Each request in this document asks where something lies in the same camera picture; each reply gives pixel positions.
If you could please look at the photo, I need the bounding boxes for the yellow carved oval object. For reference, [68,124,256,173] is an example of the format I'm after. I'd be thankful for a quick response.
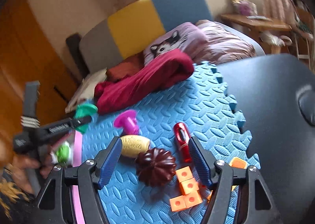
[120,134,151,158]

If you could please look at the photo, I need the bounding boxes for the magenta plastic cup toy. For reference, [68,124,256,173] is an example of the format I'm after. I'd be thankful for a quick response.
[114,109,139,135]

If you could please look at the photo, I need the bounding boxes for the pink-rimmed white tray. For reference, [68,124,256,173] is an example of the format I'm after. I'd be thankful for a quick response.
[53,130,85,223]

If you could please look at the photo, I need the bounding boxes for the grey yellow blue headboard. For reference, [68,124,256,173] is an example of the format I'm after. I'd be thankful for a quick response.
[79,0,212,73]

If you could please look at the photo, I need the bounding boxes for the white folded cloth bag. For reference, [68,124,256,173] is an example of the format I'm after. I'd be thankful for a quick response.
[65,68,107,114]

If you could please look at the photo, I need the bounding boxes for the purple cat print pillow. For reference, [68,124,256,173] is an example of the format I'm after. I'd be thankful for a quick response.
[143,22,208,66]

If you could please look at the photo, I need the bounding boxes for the wooden side table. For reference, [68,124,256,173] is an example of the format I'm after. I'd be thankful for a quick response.
[220,14,292,54]

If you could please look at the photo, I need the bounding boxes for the orange linked cubes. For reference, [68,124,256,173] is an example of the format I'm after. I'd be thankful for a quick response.
[169,166,202,212]

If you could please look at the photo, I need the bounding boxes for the person's left hand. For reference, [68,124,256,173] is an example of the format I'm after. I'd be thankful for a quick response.
[7,155,53,195]

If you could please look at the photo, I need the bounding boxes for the orange plastic gear piece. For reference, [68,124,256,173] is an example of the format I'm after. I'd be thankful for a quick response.
[208,156,249,201]

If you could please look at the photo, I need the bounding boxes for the blue foam puzzle mat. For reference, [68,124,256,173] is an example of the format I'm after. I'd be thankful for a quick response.
[81,61,262,224]

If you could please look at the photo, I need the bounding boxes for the pink striped duvet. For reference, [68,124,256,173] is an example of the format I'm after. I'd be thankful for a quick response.
[193,20,256,65]

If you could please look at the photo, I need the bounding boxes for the dark brown wooden pumpkin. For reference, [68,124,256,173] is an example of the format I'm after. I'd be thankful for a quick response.
[135,148,177,187]

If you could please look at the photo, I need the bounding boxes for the green white round gadget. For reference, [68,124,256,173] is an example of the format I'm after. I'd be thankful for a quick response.
[50,141,73,167]

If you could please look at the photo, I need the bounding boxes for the red cylindrical tube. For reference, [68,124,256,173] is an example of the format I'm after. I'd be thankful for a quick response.
[173,122,192,163]

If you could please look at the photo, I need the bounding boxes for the teal plastic spool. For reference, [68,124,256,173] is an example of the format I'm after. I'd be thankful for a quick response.
[74,103,98,134]

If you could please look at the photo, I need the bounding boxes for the maroon red blanket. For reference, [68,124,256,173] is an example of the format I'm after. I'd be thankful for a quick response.
[94,49,194,115]

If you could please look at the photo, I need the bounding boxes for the dark brown chair back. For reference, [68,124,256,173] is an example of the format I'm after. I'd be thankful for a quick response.
[66,33,90,78]

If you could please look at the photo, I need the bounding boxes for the purple jar on table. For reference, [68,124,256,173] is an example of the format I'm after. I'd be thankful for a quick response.
[231,0,258,16]

